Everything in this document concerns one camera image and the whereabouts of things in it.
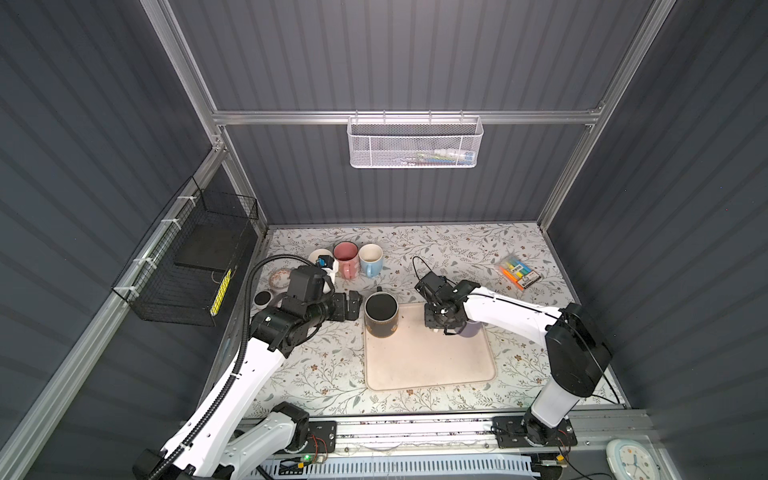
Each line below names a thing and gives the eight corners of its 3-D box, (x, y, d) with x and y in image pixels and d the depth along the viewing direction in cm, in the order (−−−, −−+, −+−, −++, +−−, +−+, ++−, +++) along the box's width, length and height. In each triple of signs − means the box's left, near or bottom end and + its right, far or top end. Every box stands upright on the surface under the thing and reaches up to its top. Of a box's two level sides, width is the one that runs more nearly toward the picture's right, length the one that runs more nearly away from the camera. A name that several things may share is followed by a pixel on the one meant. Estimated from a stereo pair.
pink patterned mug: (335, 289, 104) (329, 270, 95) (339, 260, 112) (334, 240, 103) (358, 289, 104) (355, 270, 95) (361, 260, 112) (358, 240, 103)
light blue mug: (359, 287, 105) (357, 269, 96) (361, 263, 112) (359, 243, 103) (381, 287, 105) (380, 269, 96) (382, 263, 112) (381, 243, 103)
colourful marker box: (523, 291, 103) (526, 288, 102) (496, 269, 109) (498, 265, 108) (539, 278, 107) (541, 275, 105) (512, 258, 113) (514, 254, 111)
